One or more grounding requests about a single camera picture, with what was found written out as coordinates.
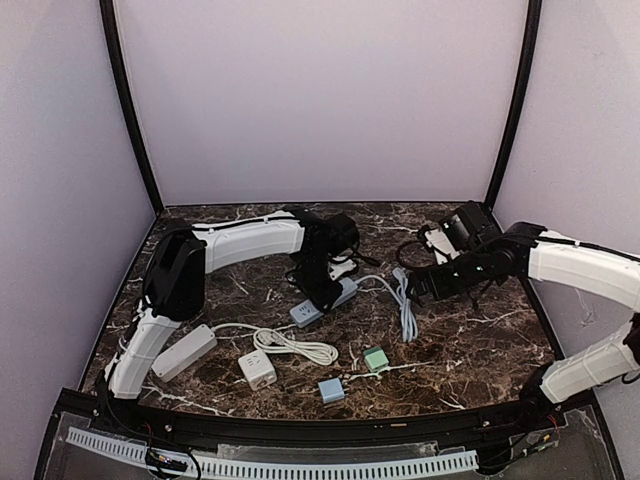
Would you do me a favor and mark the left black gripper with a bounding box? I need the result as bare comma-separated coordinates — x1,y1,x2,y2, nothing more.
293,253,344,313

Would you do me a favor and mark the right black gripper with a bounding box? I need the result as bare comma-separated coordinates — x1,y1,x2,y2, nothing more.
406,249,490,308

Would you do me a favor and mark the blue-grey power strip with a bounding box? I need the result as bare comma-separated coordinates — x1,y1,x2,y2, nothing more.
289,277,359,329

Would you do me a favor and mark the blue-grey power strip cable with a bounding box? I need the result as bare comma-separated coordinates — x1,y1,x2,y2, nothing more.
354,267,420,344

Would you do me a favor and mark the green plug adapter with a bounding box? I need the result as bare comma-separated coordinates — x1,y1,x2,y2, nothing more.
363,347,389,373

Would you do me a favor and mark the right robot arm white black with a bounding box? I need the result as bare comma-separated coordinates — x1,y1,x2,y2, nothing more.
408,222,639,434

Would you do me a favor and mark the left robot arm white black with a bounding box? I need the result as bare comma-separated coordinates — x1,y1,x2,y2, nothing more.
101,208,346,436

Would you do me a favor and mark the blue plug adapter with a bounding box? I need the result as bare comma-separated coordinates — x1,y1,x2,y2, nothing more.
318,378,345,404

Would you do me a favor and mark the white cube socket adapter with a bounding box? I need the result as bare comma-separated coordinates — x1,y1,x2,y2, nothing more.
238,349,277,391

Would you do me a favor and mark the white power strip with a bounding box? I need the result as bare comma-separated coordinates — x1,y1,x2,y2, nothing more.
151,324,217,383

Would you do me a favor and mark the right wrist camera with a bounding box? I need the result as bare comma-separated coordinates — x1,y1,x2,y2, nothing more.
438,201,501,252

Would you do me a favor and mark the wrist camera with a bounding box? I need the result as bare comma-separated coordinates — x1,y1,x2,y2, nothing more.
326,213,360,257
438,201,501,252

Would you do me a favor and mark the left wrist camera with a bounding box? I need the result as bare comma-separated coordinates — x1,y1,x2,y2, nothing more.
326,213,360,257

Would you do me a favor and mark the white power strip cable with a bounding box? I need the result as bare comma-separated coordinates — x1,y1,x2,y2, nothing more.
212,322,340,366

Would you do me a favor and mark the right black frame post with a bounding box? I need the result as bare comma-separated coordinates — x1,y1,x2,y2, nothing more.
484,0,543,211

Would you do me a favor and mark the black frame post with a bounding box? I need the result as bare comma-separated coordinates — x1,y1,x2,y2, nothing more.
484,0,543,211
98,0,165,216

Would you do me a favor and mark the white slotted cable duct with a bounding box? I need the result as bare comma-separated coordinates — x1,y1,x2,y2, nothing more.
65,427,479,479

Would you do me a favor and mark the black front frame rail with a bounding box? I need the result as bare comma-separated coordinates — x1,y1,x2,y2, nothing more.
59,387,571,451

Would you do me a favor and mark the left black frame post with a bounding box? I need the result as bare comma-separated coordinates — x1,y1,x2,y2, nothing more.
98,0,165,216

